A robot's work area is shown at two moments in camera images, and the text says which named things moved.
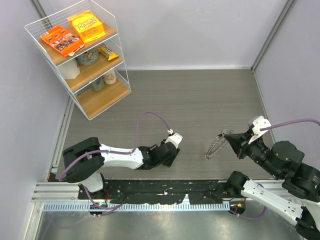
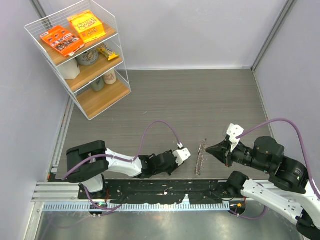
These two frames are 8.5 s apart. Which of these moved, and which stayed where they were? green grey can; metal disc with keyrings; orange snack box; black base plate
Moved: metal disc with keyrings
Stayed: black base plate; green grey can; orange snack box
